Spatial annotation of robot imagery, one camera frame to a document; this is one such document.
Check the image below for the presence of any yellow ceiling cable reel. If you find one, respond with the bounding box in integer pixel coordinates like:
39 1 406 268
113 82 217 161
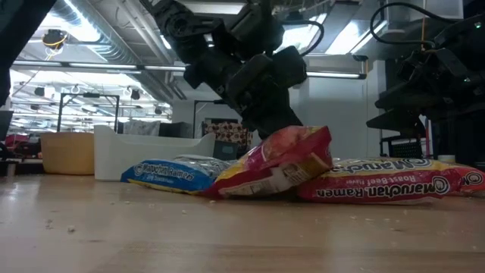
41 29 69 50

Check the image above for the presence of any ceiling light strip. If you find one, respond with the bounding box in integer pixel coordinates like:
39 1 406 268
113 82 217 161
11 60 368 80

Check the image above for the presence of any orange ramen pack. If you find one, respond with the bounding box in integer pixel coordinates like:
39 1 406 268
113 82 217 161
446 162 485 198

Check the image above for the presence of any white plastic bin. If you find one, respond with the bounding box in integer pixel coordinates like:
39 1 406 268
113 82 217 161
93 124 216 182

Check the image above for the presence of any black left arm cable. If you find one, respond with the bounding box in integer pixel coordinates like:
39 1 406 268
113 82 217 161
280 20 326 58

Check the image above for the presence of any yellow plastic bin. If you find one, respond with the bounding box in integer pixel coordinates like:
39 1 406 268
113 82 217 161
40 131 95 176

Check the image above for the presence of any silver ventilation duct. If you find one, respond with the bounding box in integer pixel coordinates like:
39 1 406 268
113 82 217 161
48 0 175 65

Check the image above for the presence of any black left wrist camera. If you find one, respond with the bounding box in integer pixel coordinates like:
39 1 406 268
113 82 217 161
271 45 308 90

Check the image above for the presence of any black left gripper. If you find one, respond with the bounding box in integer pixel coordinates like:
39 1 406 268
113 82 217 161
183 51 304 140

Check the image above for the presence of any red white patterned bag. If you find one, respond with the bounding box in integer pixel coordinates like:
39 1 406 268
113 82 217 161
203 121 254 149

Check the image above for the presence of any black wire basket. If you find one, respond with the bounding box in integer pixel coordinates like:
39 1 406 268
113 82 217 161
380 135 426 159

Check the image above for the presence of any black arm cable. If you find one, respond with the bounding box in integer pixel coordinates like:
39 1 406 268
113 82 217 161
369 2 437 50
280 20 326 58

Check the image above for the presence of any grey-blue plastic bin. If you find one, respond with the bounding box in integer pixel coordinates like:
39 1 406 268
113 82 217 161
211 140 240 162

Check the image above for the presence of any red roast beef ramen pack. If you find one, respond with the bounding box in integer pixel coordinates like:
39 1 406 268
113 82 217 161
297 158 466 206
206 124 334 200

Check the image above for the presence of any blue ramen pack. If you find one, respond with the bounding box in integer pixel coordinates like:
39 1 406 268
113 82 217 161
120 154 233 196

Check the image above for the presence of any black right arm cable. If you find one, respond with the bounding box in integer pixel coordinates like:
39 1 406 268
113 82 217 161
369 2 437 50

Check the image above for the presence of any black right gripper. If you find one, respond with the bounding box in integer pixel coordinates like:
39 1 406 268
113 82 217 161
365 47 469 140

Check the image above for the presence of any black metal stand frame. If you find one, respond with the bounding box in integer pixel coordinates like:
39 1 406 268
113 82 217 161
56 93 120 133
192 99 243 140

